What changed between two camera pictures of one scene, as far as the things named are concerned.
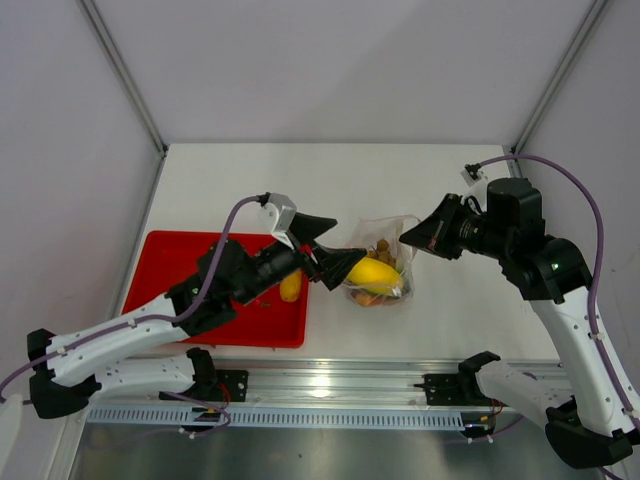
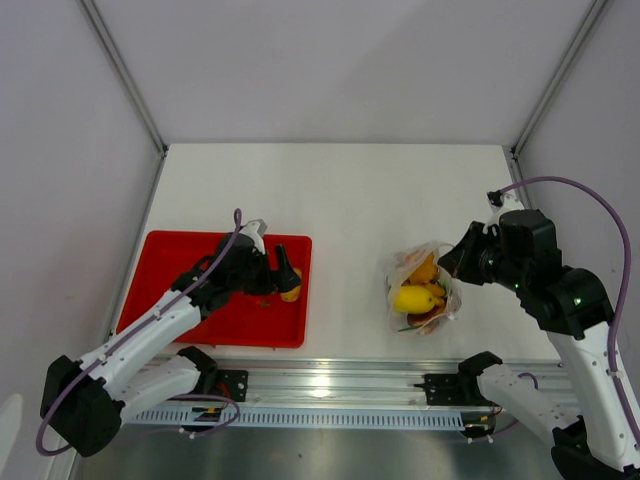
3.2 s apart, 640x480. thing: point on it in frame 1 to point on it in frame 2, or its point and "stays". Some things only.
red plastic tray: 166,257 stays
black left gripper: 332,263 to 279,279
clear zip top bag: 384,276 to 420,293
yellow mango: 375,276 to 411,299
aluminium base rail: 318,382 stays
